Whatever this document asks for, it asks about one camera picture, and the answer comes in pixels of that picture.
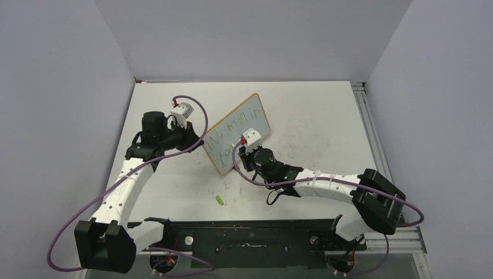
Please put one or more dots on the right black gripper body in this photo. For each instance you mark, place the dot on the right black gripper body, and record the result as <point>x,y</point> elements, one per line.
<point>248,157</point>

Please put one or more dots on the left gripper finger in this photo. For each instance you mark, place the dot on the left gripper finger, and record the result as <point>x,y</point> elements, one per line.
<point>190,132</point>
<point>192,144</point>

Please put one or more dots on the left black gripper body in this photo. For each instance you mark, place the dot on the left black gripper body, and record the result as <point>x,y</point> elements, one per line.
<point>178,138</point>

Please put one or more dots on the yellow framed whiteboard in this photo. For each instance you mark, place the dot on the yellow framed whiteboard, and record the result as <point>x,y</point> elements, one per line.
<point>217,142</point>

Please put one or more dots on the green marker cap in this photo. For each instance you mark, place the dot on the green marker cap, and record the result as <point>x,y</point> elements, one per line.
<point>219,200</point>

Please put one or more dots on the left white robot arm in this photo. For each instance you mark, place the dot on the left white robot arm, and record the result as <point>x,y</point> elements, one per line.
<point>105,242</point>

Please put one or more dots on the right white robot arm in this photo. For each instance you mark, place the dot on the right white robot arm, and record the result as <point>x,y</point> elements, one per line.
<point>377,201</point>

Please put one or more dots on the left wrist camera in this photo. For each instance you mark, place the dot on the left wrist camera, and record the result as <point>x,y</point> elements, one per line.
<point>182,111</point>

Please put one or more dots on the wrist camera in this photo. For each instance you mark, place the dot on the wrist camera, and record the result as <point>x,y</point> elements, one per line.
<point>251,140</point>
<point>182,111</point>

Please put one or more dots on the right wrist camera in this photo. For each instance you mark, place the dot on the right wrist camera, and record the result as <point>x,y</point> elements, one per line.
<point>251,140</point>

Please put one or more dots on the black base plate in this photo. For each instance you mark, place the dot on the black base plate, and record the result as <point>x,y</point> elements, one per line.
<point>258,244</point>

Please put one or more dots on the aluminium rail frame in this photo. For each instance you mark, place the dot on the aluminium rail frame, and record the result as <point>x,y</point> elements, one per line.
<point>408,239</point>

